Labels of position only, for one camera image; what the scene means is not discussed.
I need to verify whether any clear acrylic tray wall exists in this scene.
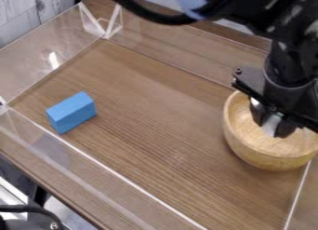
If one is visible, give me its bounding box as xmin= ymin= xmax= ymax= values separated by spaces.
xmin=0 ymin=0 xmax=318 ymax=230

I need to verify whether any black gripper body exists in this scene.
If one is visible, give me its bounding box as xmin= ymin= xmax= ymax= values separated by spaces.
xmin=232 ymin=67 xmax=318 ymax=133

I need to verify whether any brown wooden bowl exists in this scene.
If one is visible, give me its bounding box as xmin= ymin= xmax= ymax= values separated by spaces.
xmin=221 ymin=91 xmax=318 ymax=171

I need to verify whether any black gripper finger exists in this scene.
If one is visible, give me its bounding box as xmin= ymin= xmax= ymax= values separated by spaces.
xmin=273 ymin=114 xmax=297 ymax=138
xmin=249 ymin=98 xmax=269 ymax=126

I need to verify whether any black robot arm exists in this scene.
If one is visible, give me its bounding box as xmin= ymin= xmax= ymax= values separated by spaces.
xmin=113 ymin=0 xmax=318 ymax=138

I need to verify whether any black cable loop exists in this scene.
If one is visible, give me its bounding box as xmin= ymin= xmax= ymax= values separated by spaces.
xmin=0 ymin=204 xmax=62 ymax=230

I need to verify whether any blue foam block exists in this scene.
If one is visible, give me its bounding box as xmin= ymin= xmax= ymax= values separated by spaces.
xmin=45 ymin=91 xmax=97 ymax=134

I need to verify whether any green white dry-erase marker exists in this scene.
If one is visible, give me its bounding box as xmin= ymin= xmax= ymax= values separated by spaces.
xmin=260 ymin=113 xmax=283 ymax=138

